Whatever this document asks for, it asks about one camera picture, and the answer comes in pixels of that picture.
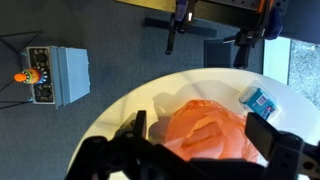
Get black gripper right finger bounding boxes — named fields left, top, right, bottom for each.
left=245, top=112, right=320, bottom=180

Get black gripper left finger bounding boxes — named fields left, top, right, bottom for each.
left=66, top=109, right=208, bottom=180

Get blue white mentos container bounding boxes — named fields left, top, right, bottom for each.
left=238, top=85, right=281, bottom=121

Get orange plastic bowl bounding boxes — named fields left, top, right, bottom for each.
left=162, top=99, right=265, bottom=164

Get blue grey metal box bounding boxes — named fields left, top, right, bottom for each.
left=19, top=45, right=92, bottom=110

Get dark ribbed floor panel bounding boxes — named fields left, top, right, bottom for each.
left=203, top=39, right=235, bottom=69

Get black flat foot bar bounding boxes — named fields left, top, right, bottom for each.
left=143, top=17, right=218, bottom=39

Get colourful toy with orange tip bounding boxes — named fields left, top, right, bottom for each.
left=13, top=67, right=44, bottom=85

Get wooden desk yellow edge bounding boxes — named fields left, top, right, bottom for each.
left=114, top=0, right=268, bottom=32

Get black tripod legs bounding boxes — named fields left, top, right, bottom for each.
left=0, top=30, right=44, bottom=111

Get black clamp purple handle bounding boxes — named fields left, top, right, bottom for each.
left=165, top=0, right=198, bottom=56

